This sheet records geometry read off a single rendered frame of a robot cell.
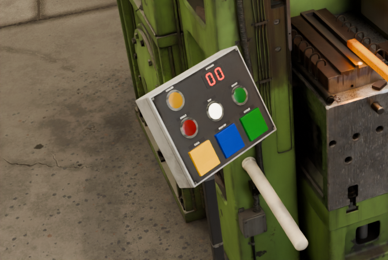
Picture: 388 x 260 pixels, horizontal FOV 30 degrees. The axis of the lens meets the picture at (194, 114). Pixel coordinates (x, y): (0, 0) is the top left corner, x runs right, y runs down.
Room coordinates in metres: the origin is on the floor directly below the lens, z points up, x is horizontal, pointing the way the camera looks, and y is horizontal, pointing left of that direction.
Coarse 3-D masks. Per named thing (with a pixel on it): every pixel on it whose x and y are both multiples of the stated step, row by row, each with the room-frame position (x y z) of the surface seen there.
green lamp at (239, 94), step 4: (236, 88) 1.75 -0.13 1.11; (240, 88) 1.75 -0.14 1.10; (236, 92) 1.74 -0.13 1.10; (240, 92) 1.74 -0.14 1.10; (244, 92) 1.75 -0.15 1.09; (236, 96) 1.73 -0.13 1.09; (240, 96) 1.73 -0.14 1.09; (244, 96) 1.74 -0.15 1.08; (236, 100) 1.72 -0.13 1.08; (240, 100) 1.73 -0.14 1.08; (244, 100) 1.73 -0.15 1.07
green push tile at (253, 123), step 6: (258, 108) 1.73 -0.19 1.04; (246, 114) 1.71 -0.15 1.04; (252, 114) 1.71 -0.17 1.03; (258, 114) 1.72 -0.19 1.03; (240, 120) 1.69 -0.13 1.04; (246, 120) 1.69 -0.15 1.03; (252, 120) 1.70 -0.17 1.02; (258, 120) 1.71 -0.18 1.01; (246, 126) 1.68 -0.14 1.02; (252, 126) 1.69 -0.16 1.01; (258, 126) 1.70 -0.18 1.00; (264, 126) 1.71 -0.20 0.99; (246, 132) 1.68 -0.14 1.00; (252, 132) 1.68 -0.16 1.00; (258, 132) 1.69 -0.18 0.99; (252, 138) 1.67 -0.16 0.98
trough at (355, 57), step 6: (312, 12) 2.35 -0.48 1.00; (312, 18) 2.32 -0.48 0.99; (318, 18) 2.31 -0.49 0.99; (318, 24) 2.28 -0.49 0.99; (324, 24) 2.26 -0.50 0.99; (324, 30) 2.23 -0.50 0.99; (330, 30) 2.22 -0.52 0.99; (330, 36) 2.18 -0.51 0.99; (336, 36) 2.17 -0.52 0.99; (336, 42) 2.13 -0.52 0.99; (342, 42) 2.13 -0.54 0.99; (342, 48) 2.09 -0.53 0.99; (348, 48) 2.08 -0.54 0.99; (348, 54) 2.04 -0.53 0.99; (354, 54) 2.04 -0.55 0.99; (354, 60) 2.00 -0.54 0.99; (360, 60) 2.00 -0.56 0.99; (360, 66) 1.96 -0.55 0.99
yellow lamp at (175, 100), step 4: (176, 92) 1.66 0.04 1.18; (172, 96) 1.65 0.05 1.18; (176, 96) 1.65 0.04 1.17; (180, 96) 1.66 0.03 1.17; (172, 100) 1.64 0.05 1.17; (176, 100) 1.65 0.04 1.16; (180, 100) 1.65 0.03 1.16; (172, 104) 1.64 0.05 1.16; (176, 104) 1.64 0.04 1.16; (180, 104) 1.65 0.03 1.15; (176, 108) 1.63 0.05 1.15
